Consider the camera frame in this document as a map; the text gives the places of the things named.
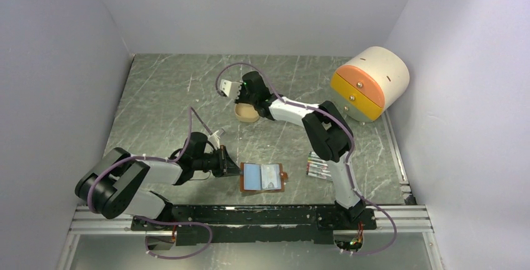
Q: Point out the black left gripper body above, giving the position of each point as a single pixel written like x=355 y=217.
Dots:
x=210 y=161

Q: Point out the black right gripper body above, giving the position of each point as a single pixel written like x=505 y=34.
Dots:
x=244 y=97

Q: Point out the brown leather card holder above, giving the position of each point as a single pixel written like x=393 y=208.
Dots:
x=250 y=178

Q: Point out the beige oval tray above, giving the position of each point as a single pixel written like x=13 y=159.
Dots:
x=245 y=113

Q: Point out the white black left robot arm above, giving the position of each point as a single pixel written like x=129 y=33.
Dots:
x=116 y=184

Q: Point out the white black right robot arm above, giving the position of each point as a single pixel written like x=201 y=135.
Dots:
x=328 y=133

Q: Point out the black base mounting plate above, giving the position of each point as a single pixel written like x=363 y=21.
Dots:
x=198 y=224

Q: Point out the pack of coloured markers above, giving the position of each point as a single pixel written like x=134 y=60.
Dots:
x=317 y=167

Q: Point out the round pastel drawer cabinet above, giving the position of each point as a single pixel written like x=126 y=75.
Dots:
x=369 y=83

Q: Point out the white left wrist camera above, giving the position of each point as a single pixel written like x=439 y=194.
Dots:
x=215 y=138

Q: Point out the aluminium frame rail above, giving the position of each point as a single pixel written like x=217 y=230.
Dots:
x=394 y=220

